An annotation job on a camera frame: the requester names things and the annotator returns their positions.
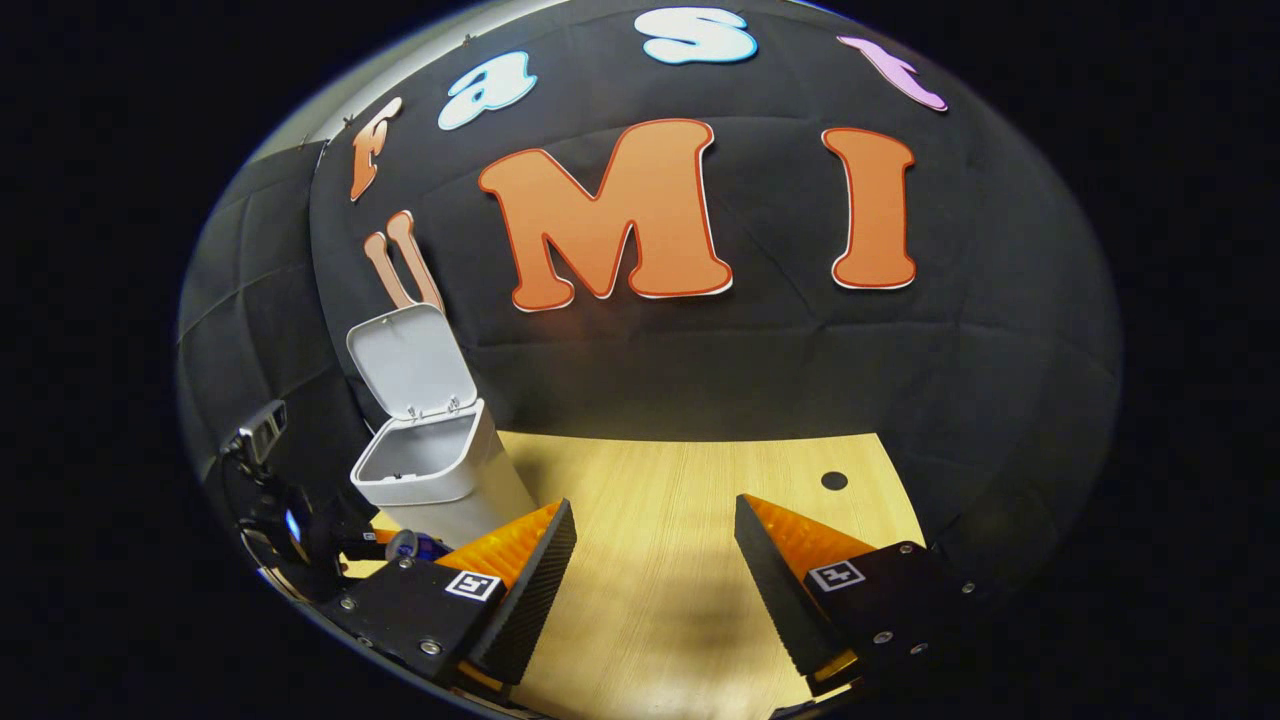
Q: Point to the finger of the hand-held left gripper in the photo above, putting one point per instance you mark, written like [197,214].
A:
[360,548]

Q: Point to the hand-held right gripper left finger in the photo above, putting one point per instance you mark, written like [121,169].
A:
[535,590]

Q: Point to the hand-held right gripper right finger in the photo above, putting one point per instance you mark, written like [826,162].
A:
[775,590]

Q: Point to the blue pop can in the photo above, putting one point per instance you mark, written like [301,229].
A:
[415,546]

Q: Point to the white desktop garbage bin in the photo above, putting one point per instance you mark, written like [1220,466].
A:
[410,360]

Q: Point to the wooden desktop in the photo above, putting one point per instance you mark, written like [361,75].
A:
[680,520]

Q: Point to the black backdrop cloth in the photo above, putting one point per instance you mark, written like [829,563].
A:
[700,360]

